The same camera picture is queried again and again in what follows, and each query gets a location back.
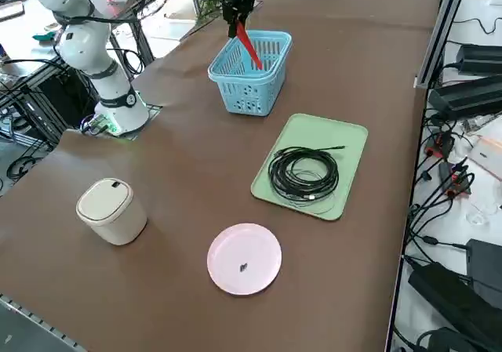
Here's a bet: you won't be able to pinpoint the aluminium camera post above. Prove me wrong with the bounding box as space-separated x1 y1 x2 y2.
415 0 471 89

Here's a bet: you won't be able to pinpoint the orange toy carrot green leaves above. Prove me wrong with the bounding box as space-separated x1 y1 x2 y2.
195 0 264 71

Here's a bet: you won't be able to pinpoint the green plastic tray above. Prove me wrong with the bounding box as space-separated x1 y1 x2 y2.
250 113 369 223

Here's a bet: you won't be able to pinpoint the pink round plate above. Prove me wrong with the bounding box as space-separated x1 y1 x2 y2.
206 223 283 297

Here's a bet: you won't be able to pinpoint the black power adapter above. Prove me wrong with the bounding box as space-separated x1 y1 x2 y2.
457 44 502 74
407 261 502 352
466 238 502 310

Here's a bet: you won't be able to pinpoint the blue plastic basket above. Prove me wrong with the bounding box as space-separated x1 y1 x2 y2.
207 30 293 117

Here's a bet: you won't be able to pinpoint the ribbed dark power brick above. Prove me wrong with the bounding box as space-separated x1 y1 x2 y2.
428 75 502 122

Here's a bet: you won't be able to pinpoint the grey aluminium rail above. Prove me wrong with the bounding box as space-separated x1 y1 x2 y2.
0 292 87 352

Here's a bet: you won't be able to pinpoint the cream lidded bin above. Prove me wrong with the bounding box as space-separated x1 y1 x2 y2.
75 178 148 246

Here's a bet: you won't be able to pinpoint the black metal frame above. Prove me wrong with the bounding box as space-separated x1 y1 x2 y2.
0 60 99 151

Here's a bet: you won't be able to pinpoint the white flat box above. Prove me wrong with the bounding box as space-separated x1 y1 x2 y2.
468 136 502 181

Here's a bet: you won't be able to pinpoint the red black plug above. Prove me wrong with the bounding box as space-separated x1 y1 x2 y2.
446 162 475 201
426 130 456 159

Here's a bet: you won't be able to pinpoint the black coiled cable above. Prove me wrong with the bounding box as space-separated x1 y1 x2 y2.
268 145 347 204

